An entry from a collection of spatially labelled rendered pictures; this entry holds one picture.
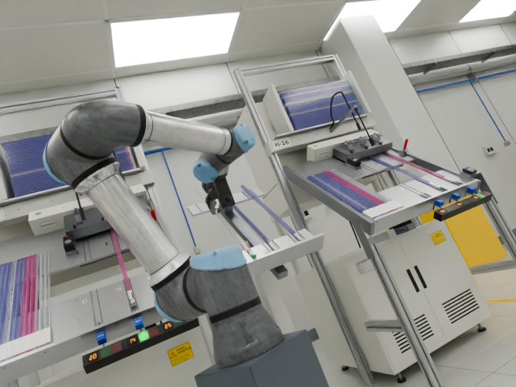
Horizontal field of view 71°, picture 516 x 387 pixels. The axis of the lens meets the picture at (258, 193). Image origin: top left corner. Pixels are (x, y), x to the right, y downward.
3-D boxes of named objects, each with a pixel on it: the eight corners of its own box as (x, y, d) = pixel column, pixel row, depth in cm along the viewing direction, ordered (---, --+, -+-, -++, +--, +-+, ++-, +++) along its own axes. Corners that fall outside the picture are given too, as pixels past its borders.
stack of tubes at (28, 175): (134, 169, 175) (119, 121, 181) (14, 197, 156) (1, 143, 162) (135, 178, 187) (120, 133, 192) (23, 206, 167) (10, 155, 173)
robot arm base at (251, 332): (297, 332, 76) (279, 287, 78) (249, 363, 65) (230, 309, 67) (251, 343, 86) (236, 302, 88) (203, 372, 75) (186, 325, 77)
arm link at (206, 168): (207, 154, 102) (219, 134, 110) (185, 172, 109) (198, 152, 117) (227, 173, 105) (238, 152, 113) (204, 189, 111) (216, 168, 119)
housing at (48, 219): (151, 215, 176) (146, 190, 169) (39, 247, 157) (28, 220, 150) (147, 207, 182) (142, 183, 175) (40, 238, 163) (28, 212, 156)
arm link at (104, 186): (209, 324, 78) (47, 117, 73) (172, 336, 87) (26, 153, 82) (236, 289, 88) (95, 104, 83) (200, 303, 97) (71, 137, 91)
